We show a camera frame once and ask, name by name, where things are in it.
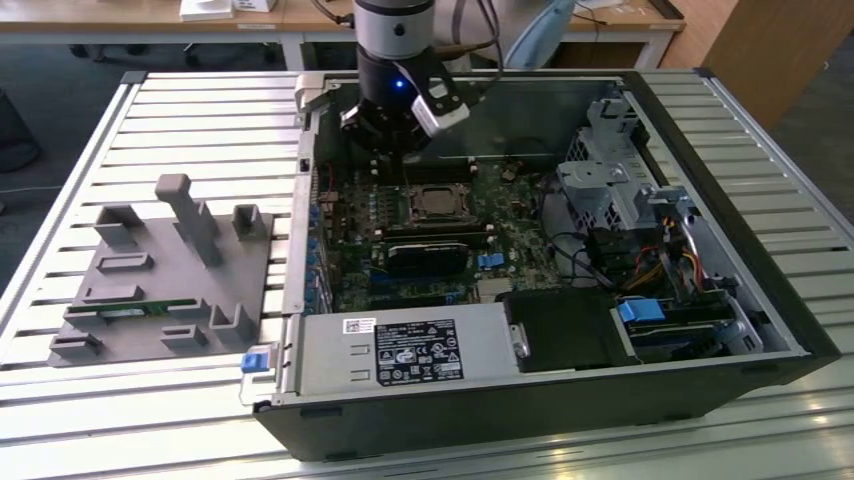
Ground red orange power wires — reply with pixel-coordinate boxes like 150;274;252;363
665;247;705;284

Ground wooden desk white legs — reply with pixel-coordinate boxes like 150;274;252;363
0;0;688;71

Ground black open PC case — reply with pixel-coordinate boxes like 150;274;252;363
250;68;840;464

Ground hard disk in blue carrier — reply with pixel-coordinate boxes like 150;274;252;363
616;297;735;351

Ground green RAM stick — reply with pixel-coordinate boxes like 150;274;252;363
69;298;201;317

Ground green motherboard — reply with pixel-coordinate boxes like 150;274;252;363
306;158;592;314

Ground metal socket cover frame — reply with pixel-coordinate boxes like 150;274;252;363
409;185;474;222

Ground small dark wrist camera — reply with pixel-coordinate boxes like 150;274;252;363
337;105;366;135

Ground silver power supply with label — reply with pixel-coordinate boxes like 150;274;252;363
292;305;529;400

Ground silver chipset heatsink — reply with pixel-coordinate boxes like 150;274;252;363
476;278;516;302

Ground black expansion slot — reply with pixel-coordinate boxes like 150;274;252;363
369;293;472;310

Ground wooden cabinet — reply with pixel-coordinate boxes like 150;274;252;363
659;0;854;131

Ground grey plastic parts rack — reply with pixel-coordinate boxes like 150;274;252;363
46;173;276;369

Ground black graphics card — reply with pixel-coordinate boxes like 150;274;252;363
382;240;472;279

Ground yellow power wires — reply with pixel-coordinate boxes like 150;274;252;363
625;252;668;292

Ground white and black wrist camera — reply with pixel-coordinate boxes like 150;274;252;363
409;74;473;137

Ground RAM slot with white clips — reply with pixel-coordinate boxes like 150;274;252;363
370;167;478;177
382;227;493;236
384;238;493;248
369;157;478;167

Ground CPU socket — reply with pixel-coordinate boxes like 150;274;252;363
404;183;478;225

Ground silver perforated disk bay cage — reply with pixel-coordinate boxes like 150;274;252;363
556;97;672;234

